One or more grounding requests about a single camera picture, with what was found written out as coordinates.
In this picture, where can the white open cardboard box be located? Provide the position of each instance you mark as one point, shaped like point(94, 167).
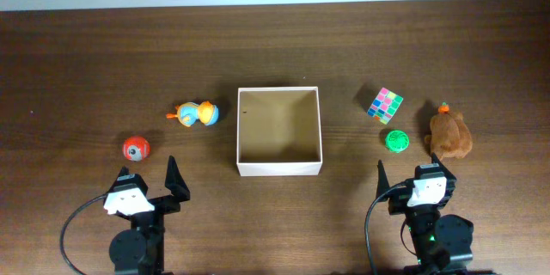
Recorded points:
point(278, 131)

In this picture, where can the green round plastic toy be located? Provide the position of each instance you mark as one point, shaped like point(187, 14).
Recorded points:
point(397, 141)

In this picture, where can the brown plush bear toy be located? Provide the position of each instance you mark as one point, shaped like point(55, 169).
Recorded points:
point(449, 136)

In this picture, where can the multicoloured puzzle cube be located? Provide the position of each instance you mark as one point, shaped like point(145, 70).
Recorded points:
point(385, 105)

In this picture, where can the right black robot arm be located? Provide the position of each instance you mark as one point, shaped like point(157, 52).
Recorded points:
point(442, 244)

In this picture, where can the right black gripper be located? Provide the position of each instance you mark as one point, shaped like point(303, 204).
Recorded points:
point(398, 201)

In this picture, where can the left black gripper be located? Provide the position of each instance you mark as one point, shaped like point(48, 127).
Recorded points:
point(178, 188)

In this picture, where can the orange and blue duck toy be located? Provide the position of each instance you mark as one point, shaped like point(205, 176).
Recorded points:
point(190, 112)

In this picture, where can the red ball with eye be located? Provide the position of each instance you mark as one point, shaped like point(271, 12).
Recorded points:
point(136, 148)

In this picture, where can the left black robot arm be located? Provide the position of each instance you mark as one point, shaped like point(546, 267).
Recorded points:
point(139, 250)

